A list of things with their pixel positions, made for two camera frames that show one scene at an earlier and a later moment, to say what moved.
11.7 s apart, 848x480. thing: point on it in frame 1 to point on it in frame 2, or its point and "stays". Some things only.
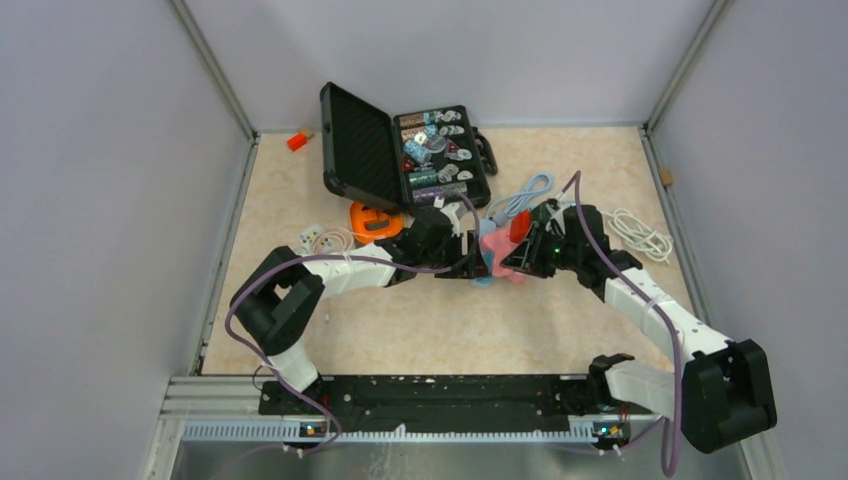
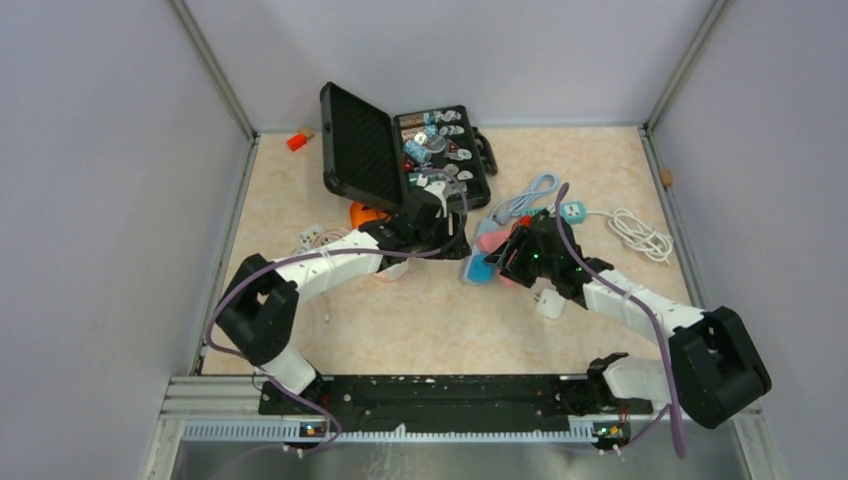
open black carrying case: (412, 161) stays
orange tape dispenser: (368, 224) stays
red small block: (297, 141) stays
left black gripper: (471, 267) to (452, 247)
